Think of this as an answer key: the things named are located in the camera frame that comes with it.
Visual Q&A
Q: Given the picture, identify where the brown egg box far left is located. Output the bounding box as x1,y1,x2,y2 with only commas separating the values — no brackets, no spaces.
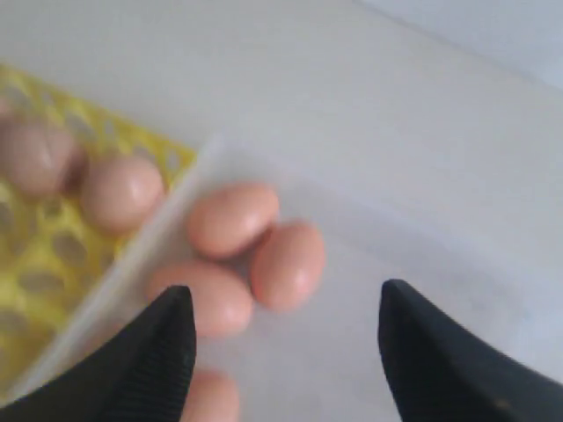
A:
186,182,280,258

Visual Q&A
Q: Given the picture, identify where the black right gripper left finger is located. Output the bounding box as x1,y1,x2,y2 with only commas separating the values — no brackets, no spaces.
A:
1,286,196,421

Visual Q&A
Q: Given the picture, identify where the brown egg left column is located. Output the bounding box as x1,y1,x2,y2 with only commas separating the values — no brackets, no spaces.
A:
180,369,240,422

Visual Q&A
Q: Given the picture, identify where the brown egg tray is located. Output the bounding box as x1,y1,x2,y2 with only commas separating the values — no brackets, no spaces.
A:
1,120,87,198
80,155,165,234
146,259,253,338

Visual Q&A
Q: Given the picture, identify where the clear plastic container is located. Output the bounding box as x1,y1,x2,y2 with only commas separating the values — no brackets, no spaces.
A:
8,142,562,421

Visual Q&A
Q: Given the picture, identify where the brown egg box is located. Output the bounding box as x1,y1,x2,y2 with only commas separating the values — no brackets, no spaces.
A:
250,220,325,312
186,182,280,258

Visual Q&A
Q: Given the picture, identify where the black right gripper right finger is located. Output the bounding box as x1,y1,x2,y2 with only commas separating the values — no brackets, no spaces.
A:
378,280,562,421

